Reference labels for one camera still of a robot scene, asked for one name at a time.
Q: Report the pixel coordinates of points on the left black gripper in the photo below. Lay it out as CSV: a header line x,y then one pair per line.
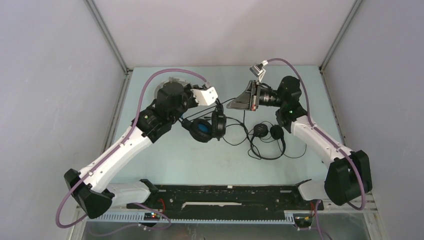
x,y
187,90

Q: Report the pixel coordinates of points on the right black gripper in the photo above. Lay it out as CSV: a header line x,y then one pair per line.
x,y
251,94

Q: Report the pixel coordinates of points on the white over-ear headphones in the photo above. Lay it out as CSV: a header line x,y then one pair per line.
x,y
171,79

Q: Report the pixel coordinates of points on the black headphones with blue cable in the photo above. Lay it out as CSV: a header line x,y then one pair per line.
x,y
202,130

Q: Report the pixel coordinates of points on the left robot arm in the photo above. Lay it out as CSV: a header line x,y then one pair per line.
x,y
91,186

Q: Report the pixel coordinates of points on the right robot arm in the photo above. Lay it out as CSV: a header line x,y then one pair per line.
x,y
348,172

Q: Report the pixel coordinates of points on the black on-ear headphones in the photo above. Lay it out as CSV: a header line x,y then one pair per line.
x,y
269,133

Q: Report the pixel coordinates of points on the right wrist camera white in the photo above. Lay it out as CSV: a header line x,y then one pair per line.
x,y
259,70

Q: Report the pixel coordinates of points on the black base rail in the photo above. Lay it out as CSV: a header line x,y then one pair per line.
x,y
229,203

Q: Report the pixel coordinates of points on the right aluminium frame post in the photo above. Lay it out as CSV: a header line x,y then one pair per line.
x,y
346,208

